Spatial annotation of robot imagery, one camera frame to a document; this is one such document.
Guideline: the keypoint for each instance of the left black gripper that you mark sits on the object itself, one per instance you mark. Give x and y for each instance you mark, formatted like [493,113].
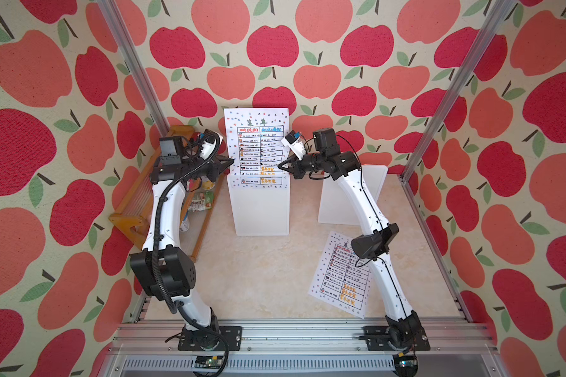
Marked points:
[216,167]

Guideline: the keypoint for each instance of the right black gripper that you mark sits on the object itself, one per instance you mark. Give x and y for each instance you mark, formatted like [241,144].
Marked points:
[295,168]

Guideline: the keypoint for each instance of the paper menu sheet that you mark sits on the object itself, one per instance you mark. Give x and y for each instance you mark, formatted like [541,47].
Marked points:
[254,141]
[341,280]

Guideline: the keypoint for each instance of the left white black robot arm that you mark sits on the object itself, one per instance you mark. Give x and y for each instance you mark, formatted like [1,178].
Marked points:
[162,268]

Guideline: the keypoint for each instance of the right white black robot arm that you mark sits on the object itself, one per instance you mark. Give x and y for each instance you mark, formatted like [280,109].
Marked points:
[372,247]

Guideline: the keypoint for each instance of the left white menu rack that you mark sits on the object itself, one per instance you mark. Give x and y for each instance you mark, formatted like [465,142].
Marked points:
[260,210]

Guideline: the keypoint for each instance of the white menu rack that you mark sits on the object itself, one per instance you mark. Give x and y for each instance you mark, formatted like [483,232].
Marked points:
[260,210]
[335,207]

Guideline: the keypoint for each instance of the right white menu rack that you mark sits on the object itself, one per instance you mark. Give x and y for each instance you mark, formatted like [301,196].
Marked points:
[335,207]

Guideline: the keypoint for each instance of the green label snack packet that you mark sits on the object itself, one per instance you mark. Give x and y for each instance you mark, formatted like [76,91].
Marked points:
[202,201]

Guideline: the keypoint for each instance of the orange wooden shelf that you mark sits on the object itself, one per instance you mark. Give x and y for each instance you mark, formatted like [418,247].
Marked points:
[133,213]

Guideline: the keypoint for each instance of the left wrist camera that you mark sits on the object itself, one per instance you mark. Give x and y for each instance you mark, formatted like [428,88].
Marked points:
[209,144]

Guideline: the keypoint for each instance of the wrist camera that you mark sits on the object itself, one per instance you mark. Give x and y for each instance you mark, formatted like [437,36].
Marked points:
[294,142]
[209,144]

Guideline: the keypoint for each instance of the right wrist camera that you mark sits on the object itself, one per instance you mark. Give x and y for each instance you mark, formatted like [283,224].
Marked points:
[294,142]

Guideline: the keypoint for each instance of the left aluminium corner post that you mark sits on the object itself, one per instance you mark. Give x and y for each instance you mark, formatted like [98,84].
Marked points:
[115,21]

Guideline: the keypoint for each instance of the aluminium corner post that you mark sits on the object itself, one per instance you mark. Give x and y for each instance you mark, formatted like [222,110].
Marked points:
[115,21]
[493,21]

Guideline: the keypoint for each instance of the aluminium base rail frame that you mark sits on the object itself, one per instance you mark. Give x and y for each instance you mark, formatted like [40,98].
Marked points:
[450,346]

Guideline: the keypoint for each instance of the right aluminium corner post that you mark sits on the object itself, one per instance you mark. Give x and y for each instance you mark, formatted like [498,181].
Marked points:
[493,21]

